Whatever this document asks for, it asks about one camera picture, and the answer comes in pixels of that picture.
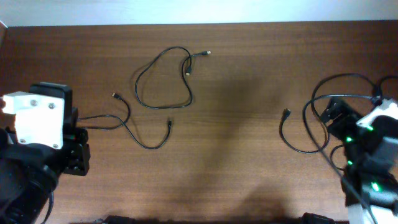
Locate black usb cable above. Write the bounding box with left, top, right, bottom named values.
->
left=279, top=73, right=398, bottom=154
left=134, top=46, right=212, bottom=110
left=76, top=92, right=173, bottom=150

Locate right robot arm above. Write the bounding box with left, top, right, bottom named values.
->
left=321, top=97, right=397, bottom=223

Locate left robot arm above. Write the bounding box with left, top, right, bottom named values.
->
left=1, top=82, right=91, bottom=223

